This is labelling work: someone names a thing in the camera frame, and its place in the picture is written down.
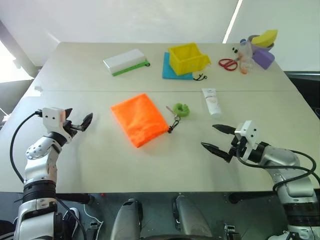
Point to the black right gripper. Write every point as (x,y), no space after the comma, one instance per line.
(237,148)

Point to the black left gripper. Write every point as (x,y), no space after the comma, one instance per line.
(71,128)

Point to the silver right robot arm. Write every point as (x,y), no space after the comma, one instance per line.
(290,162)

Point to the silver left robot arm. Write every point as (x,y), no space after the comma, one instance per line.
(37,160)

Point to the white cream tube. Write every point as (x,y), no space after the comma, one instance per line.
(212,102)

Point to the white tape piece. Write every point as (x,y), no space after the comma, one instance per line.
(37,88)

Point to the green flat board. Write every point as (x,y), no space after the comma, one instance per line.
(130,69)

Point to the white rectangular box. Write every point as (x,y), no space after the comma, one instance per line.
(123,60)

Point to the red scissors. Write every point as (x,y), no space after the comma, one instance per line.
(228,63)

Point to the blue flat pad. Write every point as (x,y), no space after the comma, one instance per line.
(167,71)

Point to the grey rounded robot leg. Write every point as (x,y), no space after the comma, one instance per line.
(126,220)
(190,220)

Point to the yellow plastic bin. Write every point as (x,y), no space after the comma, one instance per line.
(187,58)

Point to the clear plastic bottle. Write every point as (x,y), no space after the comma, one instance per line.
(246,53)

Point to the small black clips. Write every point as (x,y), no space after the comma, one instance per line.
(234,49)

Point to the purple sponge block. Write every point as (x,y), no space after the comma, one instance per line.
(263,58)

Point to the purple bowl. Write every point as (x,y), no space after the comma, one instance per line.
(262,48)

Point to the yellow banana toy in bowl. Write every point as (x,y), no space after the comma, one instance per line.
(266,37)

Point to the white light strip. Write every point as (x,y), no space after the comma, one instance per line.
(232,21)

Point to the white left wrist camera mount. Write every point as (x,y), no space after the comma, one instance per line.
(51,116)

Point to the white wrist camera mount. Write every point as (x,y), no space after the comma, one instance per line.
(51,116)
(246,132)

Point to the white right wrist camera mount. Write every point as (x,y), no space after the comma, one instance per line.
(246,132)

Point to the black table frame clamp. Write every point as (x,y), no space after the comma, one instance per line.
(75,198)

